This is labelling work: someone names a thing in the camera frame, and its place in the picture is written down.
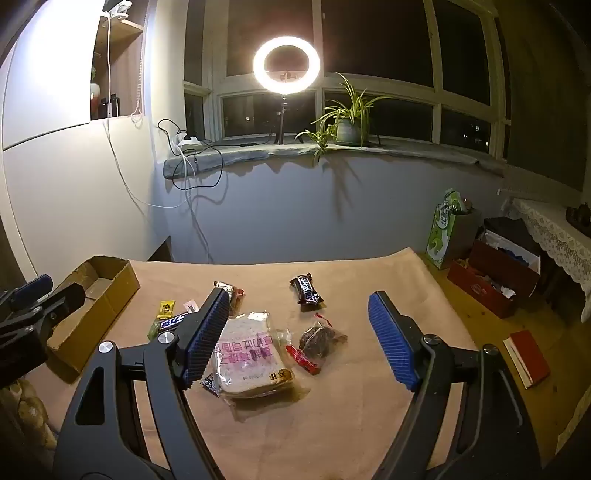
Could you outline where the white lace tablecloth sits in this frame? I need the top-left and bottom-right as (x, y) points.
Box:
(510, 198), (591, 324)

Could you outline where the red cardboard box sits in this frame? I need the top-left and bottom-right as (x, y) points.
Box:
(447, 258), (518, 319)

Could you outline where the clear bag of dark snack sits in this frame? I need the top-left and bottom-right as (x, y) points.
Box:
(298, 314), (349, 365)

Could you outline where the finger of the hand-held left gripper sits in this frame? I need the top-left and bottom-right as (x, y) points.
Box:
(0, 282), (87, 344)
(0, 274), (54, 315)

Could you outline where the white window frame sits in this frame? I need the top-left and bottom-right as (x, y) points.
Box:
(182, 0), (513, 160)

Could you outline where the black light tripod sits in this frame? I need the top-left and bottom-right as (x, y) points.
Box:
(272, 95), (308, 144)

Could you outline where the potted spider plant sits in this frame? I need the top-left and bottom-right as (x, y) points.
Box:
(295, 71), (393, 167)

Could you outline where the dark brown storage box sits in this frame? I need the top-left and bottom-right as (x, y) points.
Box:
(471, 231), (542, 298)

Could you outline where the ring light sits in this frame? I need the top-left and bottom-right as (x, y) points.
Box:
(252, 36), (322, 97)

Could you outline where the black cable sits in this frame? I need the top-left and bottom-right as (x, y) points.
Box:
(158, 119), (227, 190)

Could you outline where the brown red snack packet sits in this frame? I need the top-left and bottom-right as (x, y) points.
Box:
(213, 281), (245, 315)

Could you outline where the wooden wall shelf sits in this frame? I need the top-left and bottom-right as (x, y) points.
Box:
(90, 0), (146, 121)

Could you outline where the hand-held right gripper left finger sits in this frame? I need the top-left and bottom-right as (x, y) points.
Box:
(53, 286), (232, 480)

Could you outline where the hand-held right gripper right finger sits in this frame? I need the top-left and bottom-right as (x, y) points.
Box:
(368, 291), (542, 480)

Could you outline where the dark chocolate bar packet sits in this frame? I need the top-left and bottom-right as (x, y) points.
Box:
(290, 273), (325, 311)

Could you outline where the brown table cloth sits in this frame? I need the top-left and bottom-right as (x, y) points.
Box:
(28, 247), (478, 480)

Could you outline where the red candy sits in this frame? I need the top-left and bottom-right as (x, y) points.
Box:
(285, 344), (321, 374)

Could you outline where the green paper bag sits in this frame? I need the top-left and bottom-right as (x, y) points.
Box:
(425, 188), (481, 271)

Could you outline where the sliced bread packet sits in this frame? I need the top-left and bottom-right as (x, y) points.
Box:
(213, 311), (296, 400)

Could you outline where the white cable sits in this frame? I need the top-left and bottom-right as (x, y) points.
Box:
(104, 14), (195, 208)

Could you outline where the snickers bar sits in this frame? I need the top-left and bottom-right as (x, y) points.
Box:
(158, 313), (190, 332)

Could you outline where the red notebook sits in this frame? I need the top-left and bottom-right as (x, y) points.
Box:
(502, 330), (551, 389)

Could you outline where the grey window sill cloth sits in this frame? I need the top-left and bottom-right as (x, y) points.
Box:
(163, 141), (506, 181)

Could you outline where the yellow patterned cloth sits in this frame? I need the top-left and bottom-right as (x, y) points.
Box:
(0, 376), (58, 462)

